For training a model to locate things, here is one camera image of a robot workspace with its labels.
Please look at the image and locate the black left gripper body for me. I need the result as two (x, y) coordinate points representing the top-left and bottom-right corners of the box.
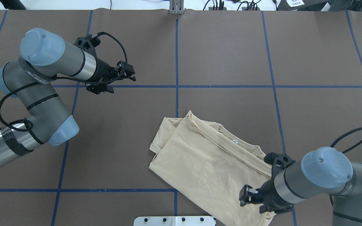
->
(87, 61), (119, 85)

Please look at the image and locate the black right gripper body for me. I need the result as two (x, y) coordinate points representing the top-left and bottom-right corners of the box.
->
(257, 182), (293, 214)

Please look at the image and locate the cream long-sleeve printed shirt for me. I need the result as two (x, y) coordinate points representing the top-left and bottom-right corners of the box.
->
(149, 111), (275, 226)

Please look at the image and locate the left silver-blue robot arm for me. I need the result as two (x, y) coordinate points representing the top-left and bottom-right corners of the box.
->
(0, 28), (136, 168)

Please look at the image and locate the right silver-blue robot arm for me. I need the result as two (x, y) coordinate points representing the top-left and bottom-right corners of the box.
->
(239, 147), (362, 226)

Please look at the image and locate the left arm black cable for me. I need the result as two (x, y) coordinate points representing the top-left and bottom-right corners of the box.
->
(0, 32), (128, 132)

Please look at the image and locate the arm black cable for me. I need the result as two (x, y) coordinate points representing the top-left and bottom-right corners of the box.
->
(0, 32), (128, 132)
(330, 127), (362, 154)

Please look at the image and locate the aluminium frame post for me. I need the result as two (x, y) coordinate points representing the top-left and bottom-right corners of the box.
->
(169, 0), (185, 15)

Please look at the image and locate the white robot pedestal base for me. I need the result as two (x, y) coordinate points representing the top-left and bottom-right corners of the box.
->
(133, 216), (217, 226)

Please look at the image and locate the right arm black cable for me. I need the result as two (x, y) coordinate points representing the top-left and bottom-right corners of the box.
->
(330, 127), (362, 154)

